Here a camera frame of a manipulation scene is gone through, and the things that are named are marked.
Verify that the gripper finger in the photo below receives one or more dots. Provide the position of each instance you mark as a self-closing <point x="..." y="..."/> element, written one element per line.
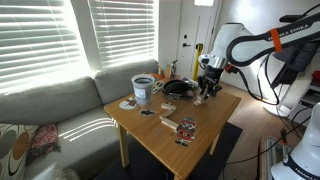
<point x="201" y="97"/>
<point x="206" y="96"/>

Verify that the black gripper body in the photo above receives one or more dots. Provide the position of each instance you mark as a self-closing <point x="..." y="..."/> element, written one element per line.
<point x="209" y="82"/>

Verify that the small wooden block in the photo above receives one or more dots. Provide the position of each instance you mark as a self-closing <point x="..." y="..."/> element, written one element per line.
<point x="197" y="102"/>

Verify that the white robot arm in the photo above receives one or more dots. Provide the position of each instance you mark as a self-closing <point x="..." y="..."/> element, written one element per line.
<point x="236" y="45"/>

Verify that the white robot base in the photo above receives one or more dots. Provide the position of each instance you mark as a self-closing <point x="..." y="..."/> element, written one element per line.
<point x="303" y="162"/>

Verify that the wooden block on table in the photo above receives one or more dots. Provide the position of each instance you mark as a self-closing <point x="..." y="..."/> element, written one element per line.
<point x="168" y="106"/>

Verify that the long wooden block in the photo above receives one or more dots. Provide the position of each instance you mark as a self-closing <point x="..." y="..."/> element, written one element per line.
<point x="170" y="123"/>

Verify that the black headphones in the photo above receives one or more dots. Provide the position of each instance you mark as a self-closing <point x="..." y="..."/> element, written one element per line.
<point x="179" y="89"/>

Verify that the santa nutcracker figure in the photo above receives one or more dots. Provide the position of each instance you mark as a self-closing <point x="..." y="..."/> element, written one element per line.
<point x="185" y="131"/>

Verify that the wooden table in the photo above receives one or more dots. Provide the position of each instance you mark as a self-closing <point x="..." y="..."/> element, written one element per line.
<point x="176" y="133"/>

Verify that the grey plastic cup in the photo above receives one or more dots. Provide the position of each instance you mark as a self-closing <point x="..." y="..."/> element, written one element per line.
<point x="142" y="85"/>

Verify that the grey sofa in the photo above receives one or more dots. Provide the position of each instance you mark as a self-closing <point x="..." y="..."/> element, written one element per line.
<point x="87" y="135"/>

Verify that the red patterned cloth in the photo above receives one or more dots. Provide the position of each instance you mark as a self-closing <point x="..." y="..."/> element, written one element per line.
<point x="44" y="142"/>

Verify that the patterned cushion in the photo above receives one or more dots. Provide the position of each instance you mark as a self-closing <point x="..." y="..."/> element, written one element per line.
<point x="15" y="141"/>

